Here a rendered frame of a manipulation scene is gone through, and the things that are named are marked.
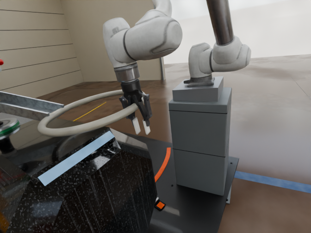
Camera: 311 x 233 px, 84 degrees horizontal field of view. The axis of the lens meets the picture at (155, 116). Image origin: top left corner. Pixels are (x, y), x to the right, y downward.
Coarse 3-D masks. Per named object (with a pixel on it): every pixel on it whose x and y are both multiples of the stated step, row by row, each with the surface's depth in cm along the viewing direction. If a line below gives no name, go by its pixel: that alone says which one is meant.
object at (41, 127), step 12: (96, 96) 101; (108, 96) 102; (60, 108) 90; (72, 108) 96; (132, 108) 67; (48, 120) 79; (96, 120) 61; (108, 120) 61; (48, 132) 62; (60, 132) 60; (72, 132) 59; (84, 132) 60
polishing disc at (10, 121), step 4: (0, 120) 105; (4, 120) 104; (8, 120) 103; (12, 120) 102; (16, 120) 101; (4, 124) 97; (8, 124) 96; (12, 124) 97; (0, 128) 93; (4, 128) 93
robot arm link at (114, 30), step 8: (104, 24) 57; (112, 24) 56; (120, 24) 56; (104, 32) 58; (112, 32) 56; (120, 32) 56; (104, 40) 59; (112, 40) 56; (120, 40) 55; (112, 48) 58; (120, 48) 56; (112, 56) 60; (120, 56) 58; (128, 56) 57; (112, 64) 63; (120, 64) 61; (128, 64) 61
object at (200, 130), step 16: (224, 96) 122; (176, 112) 125; (192, 112) 120; (208, 112) 115; (224, 112) 110; (176, 128) 131; (192, 128) 125; (208, 128) 120; (224, 128) 115; (176, 144) 137; (192, 144) 131; (208, 144) 125; (224, 144) 120; (176, 160) 145; (192, 160) 137; (208, 160) 131; (224, 160) 125; (176, 176) 152; (192, 176) 144; (208, 176) 137; (224, 176) 135
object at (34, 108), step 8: (0, 96) 94; (8, 96) 93; (16, 96) 93; (24, 96) 93; (0, 104) 83; (8, 104) 82; (16, 104) 92; (24, 104) 94; (32, 104) 93; (40, 104) 92; (48, 104) 92; (56, 104) 91; (8, 112) 84; (16, 112) 83; (24, 112) 82; (32, 112) 81; (40, 112) 81; (48, 112) 90; (64, 112) 93; (40, 120) 83
